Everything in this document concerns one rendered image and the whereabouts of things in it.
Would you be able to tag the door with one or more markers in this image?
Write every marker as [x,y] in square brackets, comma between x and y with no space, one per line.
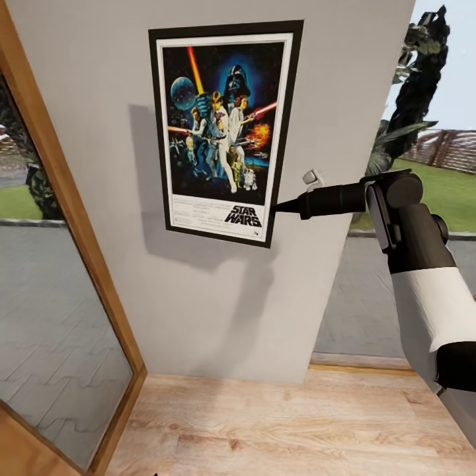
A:
[70,367]

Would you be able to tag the poster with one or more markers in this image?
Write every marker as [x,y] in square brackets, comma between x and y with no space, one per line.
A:
[223,97]

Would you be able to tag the fixed window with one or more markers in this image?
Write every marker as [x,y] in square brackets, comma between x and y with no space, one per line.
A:
[429,126]

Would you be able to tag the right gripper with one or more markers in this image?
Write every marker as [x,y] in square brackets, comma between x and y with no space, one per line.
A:
[320,202]

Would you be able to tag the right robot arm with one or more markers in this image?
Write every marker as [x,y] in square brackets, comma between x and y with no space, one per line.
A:
[436,313]

